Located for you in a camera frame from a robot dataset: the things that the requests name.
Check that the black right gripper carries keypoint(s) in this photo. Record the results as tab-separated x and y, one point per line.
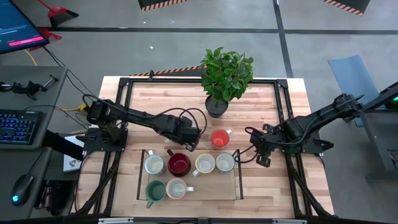
263	140

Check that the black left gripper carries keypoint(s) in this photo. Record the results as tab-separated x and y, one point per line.
189	133

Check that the white mug orange fern print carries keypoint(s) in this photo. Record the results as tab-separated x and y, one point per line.
204	163

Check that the dark red mug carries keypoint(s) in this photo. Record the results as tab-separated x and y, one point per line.
178	164

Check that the white mug blue flower print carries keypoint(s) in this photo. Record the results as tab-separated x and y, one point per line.
224	162

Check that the white mug yellow lattice print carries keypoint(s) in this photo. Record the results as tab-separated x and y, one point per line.
178	188

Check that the green mug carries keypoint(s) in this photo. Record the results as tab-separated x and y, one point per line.
155	192

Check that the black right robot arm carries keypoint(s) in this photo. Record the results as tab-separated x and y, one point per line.
311	123

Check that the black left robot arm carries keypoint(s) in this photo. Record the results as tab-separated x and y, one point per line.
136	116

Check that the wooden shelf riser black legs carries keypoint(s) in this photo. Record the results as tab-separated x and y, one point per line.
214	188

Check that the green potted plant black pot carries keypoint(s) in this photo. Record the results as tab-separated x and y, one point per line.
225	74

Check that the black orange striped bar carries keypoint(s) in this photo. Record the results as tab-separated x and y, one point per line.
168	71

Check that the blue floor mat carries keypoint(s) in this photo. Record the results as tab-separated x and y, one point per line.
351	81

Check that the white printed box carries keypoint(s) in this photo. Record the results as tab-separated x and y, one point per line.
71	163

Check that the black padded bar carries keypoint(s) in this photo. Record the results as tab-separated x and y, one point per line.
62	144

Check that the black box under desk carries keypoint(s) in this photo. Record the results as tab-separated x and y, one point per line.
59	196

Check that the black block striped edge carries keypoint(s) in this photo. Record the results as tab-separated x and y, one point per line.
351	4
155	3

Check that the grey desk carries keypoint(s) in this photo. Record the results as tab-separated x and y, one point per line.
18	161

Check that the black backlit keyboard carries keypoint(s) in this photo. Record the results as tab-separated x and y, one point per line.
18	127

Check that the black computer mouse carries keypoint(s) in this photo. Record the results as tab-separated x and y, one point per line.
21	189

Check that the red plastic brush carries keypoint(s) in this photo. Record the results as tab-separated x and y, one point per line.
49	33

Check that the red dustpan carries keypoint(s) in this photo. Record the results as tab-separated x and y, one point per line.
60	14

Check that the computer monitor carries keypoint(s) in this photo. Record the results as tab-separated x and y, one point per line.
18	28

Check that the silver bracket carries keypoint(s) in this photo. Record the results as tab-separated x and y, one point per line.
289	221
115	221

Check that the black table frame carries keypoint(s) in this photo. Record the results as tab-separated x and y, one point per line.
282	83

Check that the black clamp mount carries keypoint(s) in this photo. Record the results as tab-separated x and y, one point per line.
31	88

